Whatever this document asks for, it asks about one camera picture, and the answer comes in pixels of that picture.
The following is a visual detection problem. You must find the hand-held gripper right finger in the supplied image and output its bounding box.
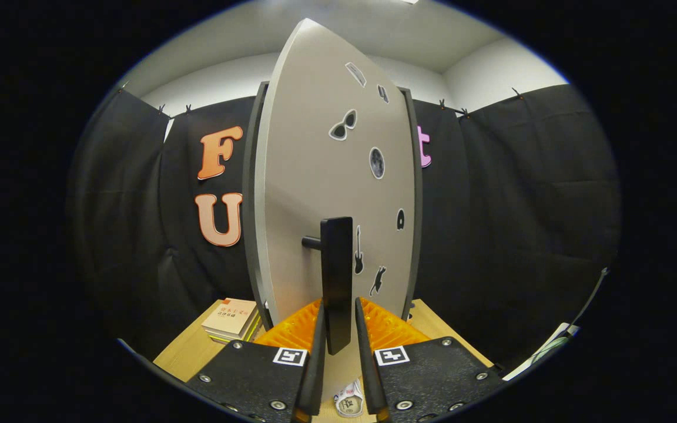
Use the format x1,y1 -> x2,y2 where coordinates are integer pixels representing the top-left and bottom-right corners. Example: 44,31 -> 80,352
354,297 -> 505,423

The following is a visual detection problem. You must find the black backdrop cloth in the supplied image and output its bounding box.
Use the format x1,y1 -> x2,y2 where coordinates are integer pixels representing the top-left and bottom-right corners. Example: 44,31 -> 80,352
65,84 -> 621,371

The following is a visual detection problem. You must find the white shoe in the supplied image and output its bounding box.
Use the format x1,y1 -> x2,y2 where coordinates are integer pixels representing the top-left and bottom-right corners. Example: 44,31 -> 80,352
334,379 -> 365,419

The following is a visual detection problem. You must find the black door handle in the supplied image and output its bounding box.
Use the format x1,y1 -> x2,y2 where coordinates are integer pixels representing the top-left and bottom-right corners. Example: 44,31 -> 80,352
301,217 -> 354,356

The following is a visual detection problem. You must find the beige paperback book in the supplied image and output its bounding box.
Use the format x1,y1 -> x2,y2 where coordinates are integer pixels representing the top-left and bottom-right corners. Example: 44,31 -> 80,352
202,298 -> 260,338

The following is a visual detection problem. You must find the beige shoe cabinet door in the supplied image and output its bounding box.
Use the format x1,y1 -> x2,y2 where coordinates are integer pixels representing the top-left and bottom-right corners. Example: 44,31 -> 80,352
253,18 -> 417,388

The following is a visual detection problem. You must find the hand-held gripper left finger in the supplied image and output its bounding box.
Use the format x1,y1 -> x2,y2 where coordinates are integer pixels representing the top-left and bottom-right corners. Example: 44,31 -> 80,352
187,298 -> 327,423

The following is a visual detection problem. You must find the row of backdrop clips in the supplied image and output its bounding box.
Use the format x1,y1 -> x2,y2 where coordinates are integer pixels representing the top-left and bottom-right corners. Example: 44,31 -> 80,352
116,84 -> 524,117

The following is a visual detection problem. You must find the yellow-edged book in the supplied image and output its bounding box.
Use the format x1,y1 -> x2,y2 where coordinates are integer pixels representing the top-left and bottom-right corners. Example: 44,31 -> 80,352
205,329 -> 262,344

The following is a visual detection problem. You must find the dark grey shoe cabinet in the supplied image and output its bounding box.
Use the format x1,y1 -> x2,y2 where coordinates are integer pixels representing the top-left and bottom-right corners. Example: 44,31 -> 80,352
242,81 -> 424,331

